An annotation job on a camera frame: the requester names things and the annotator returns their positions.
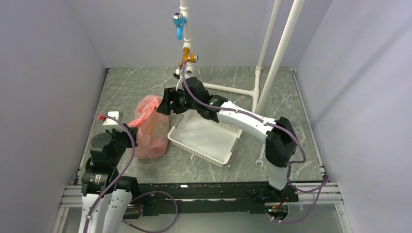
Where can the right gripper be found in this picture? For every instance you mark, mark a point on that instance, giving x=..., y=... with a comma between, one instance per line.
x=165, y=106

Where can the orange faucet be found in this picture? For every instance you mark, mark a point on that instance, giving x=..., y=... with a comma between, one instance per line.
x=188, y=57

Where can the silver wrench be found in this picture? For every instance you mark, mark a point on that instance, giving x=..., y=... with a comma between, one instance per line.
x=259, y=161

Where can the blue faucet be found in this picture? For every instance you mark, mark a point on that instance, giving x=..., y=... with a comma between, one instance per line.
x=179, y=21

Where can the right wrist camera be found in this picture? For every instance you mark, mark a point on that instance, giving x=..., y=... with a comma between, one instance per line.
x=180, y=73

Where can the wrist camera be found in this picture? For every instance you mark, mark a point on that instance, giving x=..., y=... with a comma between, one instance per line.
x=107, y=118
x=180, y=73

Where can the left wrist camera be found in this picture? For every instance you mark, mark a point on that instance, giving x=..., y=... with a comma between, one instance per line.
x=107, y=118

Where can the white plastic basket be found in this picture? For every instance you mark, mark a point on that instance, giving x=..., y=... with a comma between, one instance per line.
x=206, y=139

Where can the white pipe frame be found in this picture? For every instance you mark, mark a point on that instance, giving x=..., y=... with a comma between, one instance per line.
x=258, y=96

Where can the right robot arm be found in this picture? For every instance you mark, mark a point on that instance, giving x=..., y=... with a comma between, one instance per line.
x=277, y=134

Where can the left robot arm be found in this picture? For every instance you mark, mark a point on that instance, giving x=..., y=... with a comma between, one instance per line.
x=106, y=194

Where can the pink plastic bag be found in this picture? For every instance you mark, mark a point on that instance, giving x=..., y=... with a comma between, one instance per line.
x=153, y=128

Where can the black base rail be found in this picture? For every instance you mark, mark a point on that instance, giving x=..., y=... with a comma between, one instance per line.
x=196, y=198

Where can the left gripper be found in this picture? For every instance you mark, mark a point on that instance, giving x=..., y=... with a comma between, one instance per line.
x=123, y=133

